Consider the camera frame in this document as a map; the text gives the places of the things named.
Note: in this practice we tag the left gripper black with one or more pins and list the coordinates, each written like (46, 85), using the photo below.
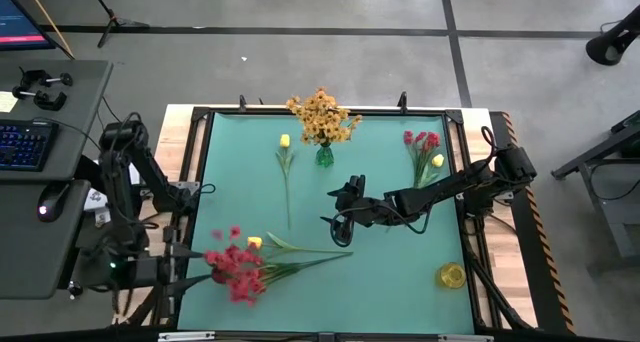
(145, 272)

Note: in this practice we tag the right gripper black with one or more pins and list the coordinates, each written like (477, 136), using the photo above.
(362, 212)

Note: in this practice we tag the red artificial flower bunch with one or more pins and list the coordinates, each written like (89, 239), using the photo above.
(245, 289)
(225, 257)
(425, 142)

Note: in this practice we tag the yellow artificial tulip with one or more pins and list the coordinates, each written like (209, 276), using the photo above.
(437, 160)
(284, 140)
(254, 242)

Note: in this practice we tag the orange artificial flower bunch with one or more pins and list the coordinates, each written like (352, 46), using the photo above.
(305, 117)
(340, 127)

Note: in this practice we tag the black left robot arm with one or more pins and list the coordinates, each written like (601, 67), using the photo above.
(120, 192)

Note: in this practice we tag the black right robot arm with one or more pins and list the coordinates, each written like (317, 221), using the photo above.
(450, 184)

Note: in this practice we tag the green glass vase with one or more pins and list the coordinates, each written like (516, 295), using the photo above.
(325, 157)

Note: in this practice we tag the yellow glass vase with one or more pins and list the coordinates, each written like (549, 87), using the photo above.
(451, 276)

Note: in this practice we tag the teal table mat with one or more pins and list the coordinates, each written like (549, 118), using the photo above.
(375, 292)

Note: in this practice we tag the white paper sheets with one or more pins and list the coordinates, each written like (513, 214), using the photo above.
(95, 198)

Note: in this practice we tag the black computer mouse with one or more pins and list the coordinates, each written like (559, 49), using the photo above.
(52, 202)

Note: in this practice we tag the black desk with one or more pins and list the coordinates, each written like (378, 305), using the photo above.
(80, 132)
(25, 252)

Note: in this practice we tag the black board hazard-striped edge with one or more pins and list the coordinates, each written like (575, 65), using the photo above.
(530, 242)

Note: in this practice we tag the backlit black keyboard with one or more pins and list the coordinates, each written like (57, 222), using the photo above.
(25, 144)

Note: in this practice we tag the black screw clamp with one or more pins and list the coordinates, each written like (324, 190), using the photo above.
(35, 76)
(47, 101)

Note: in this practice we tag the pale yellow sticky note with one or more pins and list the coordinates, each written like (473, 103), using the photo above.
(7, 102)

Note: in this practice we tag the black tripod stand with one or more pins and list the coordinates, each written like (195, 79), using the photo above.
(116, 22)

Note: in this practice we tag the dark grey metal cart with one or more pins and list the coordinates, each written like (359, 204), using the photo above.
(615, 232)

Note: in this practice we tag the yellow stick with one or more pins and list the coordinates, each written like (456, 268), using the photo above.
(47, 18)

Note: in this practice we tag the computer monitor blue screen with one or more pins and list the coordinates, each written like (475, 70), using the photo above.
(20, 27)

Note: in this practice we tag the black cone-shaped stand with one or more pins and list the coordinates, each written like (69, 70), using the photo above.
(607, 49)

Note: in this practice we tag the silver metal bracket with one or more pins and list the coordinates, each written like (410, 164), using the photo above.
(465, 338)
(185, 336)

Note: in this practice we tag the black aluminium rig frame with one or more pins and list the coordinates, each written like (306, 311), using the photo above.
(200, 113)

